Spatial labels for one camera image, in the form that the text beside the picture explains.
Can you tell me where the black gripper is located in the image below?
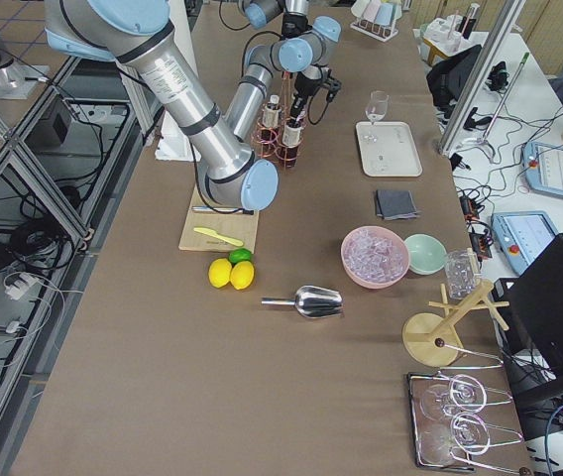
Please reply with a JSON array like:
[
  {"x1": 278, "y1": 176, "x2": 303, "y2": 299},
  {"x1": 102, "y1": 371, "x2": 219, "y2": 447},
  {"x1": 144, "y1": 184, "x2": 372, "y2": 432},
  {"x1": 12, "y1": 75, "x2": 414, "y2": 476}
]
[{"x1": 291, "y1": 66, "x2": 341, "y2": 122}]

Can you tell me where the copper wire bottle basket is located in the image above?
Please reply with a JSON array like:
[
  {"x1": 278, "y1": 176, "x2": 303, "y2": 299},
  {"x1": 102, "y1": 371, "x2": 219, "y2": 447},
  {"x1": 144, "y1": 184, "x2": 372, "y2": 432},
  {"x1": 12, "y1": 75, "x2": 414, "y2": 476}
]
[{"x1": 251, "y1": 72, "x2": 306, "y2": 170}]

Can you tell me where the tea bottle white cap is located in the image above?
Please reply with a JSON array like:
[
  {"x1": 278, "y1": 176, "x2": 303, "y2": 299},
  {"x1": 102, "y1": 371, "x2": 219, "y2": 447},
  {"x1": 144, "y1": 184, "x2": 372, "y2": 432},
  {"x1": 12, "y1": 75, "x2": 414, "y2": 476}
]
[
  {"x1": 261, "y1": 94, "x2": 281, "y2": 145},
  {"x1": 281, "y1": 118, "x2": 303, "y2": 169}
]

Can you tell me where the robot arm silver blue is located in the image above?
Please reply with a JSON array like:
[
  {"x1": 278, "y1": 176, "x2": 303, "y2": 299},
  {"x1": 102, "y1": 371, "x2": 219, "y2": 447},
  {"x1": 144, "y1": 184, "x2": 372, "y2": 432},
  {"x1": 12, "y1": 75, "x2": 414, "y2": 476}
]
[
  {"x1": 45, "y1": 1, "x2": 341, "y2": 210},
  {"x1": 224, "y1": 0, "x2": 341, "y2": 140}
]

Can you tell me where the clear wine glass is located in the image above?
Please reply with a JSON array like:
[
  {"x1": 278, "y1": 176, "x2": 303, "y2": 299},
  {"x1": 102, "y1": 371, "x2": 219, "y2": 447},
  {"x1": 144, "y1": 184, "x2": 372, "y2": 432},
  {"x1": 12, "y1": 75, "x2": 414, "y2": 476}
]
[{"x1": 365, "y1": 90, "x2": 390, "y2": 142}]

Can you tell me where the white cup rack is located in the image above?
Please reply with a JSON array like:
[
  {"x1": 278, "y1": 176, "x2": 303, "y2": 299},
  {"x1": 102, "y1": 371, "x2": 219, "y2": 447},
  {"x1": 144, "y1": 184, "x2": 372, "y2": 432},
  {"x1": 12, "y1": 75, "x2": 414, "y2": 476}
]
[{"x1": 350, "y1": 0, "x2": 402, "y2": 43}]

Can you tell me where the cream serving tray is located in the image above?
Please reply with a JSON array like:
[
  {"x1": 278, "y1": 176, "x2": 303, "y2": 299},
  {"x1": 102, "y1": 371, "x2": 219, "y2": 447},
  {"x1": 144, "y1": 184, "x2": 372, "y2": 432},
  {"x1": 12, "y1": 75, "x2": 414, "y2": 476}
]
[{"x1": 355, "y1": 121, "x2": 422, "y2": 178}]

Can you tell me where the steel muddler black tip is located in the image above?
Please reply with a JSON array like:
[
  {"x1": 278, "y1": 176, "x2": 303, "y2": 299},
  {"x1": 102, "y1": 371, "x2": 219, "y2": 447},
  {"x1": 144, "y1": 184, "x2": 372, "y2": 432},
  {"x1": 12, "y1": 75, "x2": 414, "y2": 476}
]
[{"x1": 190, "y1": 205, "x2": 255, "y2": 215}]

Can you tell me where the wooden cutting board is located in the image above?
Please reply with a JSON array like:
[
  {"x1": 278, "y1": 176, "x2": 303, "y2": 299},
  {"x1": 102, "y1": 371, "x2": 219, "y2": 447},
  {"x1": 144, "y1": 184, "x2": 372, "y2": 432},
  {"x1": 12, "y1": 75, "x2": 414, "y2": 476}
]
[{"x1": 178, "y1": 188, "x2": 259, "y2": 252}]

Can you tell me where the yellow plastic knife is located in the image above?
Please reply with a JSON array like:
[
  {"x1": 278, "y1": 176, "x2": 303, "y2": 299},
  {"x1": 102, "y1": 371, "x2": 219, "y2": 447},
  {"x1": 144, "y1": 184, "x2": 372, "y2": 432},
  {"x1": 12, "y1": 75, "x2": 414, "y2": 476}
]
[{"x1": 193, "y1": 226, "x2": 244, "y2": 247}]

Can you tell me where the green lime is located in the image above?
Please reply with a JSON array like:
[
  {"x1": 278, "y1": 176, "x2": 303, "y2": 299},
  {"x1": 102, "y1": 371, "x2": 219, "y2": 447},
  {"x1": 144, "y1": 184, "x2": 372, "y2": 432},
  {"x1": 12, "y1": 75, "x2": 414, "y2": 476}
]
[{"x1": 228, "y1": 248, "x2": 252, "y2": 265}]

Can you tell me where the pink bowl of ice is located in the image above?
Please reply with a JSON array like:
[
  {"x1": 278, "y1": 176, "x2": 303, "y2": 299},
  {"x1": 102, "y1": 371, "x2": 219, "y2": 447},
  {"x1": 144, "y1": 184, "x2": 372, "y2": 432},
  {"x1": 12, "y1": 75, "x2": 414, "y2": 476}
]
[{"x1": 340, "y1": 226, "x2": 410, "y2": 290}]

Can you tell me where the yellow lemon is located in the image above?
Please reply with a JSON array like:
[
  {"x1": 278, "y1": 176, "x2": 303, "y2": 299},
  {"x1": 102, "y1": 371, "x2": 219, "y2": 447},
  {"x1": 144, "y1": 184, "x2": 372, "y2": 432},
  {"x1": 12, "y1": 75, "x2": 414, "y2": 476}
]
[
  {"x1": 230, "y1": 261, "x2": 255, "y2": 291},
  {"x1": 207, "y1": 258, "x2": 233, "y2": 289}
]

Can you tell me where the green bowl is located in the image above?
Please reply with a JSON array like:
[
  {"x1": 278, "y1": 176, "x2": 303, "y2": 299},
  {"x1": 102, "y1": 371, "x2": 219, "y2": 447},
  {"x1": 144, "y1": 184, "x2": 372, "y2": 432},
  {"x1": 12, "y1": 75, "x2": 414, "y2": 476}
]
[{"x1": 404, "y1": 234, "x2": 447, "y2": 276}]

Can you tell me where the metal ice scoop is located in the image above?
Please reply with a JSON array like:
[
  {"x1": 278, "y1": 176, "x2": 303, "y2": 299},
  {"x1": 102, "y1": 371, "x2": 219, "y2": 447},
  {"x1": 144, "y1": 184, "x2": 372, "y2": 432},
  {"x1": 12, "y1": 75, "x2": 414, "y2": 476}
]
[{"x1": 261, "y1": 286, "x2": 343, "y2": 319}]

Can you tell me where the clear glass mug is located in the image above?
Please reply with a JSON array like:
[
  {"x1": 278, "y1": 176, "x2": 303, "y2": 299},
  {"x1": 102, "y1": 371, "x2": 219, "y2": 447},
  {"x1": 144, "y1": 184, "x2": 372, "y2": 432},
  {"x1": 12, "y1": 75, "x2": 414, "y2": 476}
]
[{"x1": 444, "y1": 248, "x2": 480, "y2": 299}]

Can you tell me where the blue teach pendant tablet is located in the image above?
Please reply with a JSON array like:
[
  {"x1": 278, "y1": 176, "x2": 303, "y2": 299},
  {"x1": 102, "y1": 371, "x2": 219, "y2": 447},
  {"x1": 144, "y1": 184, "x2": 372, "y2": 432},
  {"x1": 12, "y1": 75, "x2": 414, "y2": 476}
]
[{"x1": 522, "y1": 141, "x2": 563, "y2": 198}]

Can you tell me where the wooden glass stand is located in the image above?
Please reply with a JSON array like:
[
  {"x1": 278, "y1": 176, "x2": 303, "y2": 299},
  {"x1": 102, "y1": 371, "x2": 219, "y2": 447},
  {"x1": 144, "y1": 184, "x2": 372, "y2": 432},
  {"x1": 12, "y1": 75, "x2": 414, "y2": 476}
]
[{"x1": 401, "y1": 247, "x2": 510, "y2": 367}]

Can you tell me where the black monitor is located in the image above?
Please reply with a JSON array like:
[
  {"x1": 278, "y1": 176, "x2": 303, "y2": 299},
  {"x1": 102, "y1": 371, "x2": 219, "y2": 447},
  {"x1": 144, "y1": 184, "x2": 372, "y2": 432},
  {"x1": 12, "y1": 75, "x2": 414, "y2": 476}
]
[{"x1": 507, "y1": 234, "x2": 563, "y2": 408}]

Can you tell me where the black tray with glasses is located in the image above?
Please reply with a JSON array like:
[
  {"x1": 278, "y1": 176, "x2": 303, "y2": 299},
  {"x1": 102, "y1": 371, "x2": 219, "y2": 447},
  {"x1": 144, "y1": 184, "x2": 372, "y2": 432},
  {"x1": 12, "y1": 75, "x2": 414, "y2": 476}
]
[{"x1": 406, "y1": 372, "x2": 531, "y2": 475}]

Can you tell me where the aluminium frame post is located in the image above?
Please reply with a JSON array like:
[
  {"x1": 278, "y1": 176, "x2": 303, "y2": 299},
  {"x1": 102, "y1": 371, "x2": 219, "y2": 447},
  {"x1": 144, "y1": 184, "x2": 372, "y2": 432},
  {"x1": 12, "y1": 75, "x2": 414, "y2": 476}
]
[{"x1": 437, "y1": 0, "x2": 525, "y2": 158}]

